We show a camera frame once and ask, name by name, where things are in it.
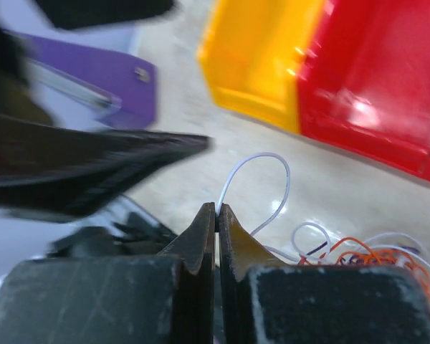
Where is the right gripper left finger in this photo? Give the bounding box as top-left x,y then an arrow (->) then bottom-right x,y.
0,203 -> 216,343

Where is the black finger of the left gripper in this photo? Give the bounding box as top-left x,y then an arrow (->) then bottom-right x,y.
0,115 -> 210,219

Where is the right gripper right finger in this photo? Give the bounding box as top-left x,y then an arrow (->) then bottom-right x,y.
219,205 -> 430,343

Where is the white wire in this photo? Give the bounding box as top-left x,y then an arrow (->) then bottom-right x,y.
216,151 -> 302,262

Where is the coloured wire bundle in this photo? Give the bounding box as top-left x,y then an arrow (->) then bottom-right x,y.
290,221 -> 430,312

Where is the yellow plastic bin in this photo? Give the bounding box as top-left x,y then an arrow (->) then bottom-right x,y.
197,0 -> 325,133

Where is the red double compartment bin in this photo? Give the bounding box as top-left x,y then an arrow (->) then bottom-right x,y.
297,1 -> 430,181

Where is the purple holder block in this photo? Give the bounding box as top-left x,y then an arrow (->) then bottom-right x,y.
19,34 -> 158,130

